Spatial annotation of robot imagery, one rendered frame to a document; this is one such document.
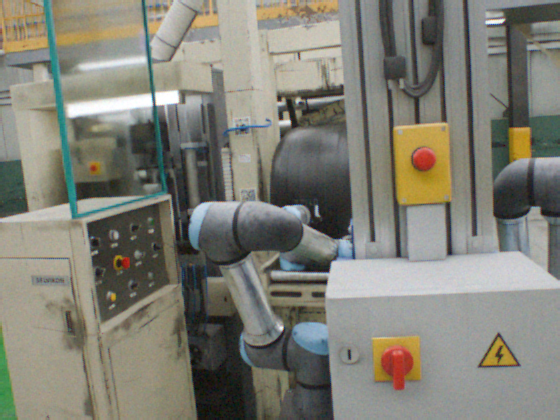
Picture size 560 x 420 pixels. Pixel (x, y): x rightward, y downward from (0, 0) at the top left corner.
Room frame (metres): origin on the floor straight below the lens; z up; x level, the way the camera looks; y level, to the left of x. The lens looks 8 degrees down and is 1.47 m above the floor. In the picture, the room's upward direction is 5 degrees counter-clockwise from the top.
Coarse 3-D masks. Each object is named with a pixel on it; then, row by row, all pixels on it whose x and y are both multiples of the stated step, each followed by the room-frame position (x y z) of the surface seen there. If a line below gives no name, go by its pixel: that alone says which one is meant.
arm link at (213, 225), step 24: (192, 216) 1.20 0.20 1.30; (216, 216) 1.16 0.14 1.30; (192, 240) 1.19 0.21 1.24; (216, 240) 1.16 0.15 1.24; (216, 264) 1.20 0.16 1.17; (240, 264) 1.21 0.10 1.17; (240, 288) 1.24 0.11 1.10; (240, 312) 1.29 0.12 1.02; (264, 312) 1.29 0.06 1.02; (264, 336) 1.30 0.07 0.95; (264, 360) 1.32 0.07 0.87
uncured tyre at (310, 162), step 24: (288, 144) 1.98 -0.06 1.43; (312, 144) 1.94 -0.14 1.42; (336, 144) 1.92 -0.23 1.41; (288, 168) 1.91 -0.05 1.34; (312, 168) 1.87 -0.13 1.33; (336, 168) 1.85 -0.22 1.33; (288, 192) 1.87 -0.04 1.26; (312, 192) 1.84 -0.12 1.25; (336, 192) 1.82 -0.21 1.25; (336, 216) 1.82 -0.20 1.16; (312, 264) 1.96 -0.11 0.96
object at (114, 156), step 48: (48, 0) 1.54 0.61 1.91; (96, 0) 1.77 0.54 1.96; (144, 0) 2.05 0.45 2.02; (96, 48) 1.74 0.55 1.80; (144, 48) 2.03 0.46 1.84; (96, 96) 1.71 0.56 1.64; (144, 96) 1.99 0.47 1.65; (96, 144) 1.68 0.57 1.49; (144, 144) 1.96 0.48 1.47; (96, 192) 1.65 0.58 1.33; (144, 192) 1.92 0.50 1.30
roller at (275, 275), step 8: (272, 272) 2.05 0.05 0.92; (280, 272) 2.04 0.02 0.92; (288, 272) 2.03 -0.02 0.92; (296, 272) 2.02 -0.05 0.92; (304, 272) 2.00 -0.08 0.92; (312, 272) 1.99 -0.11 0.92; (320, 272) 1.98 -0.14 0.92; (328, 272) 1.97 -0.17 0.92; (272, 280) 2.06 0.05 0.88; (280, 280) 2.04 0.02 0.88; (288, 280) 2.03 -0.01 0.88; (296, 280) 2.01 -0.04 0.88; (304, 280) 2.00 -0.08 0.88; (312, 280) 1.99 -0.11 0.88; (320, 280) 1.98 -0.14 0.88; (328, 280) 1.97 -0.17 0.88
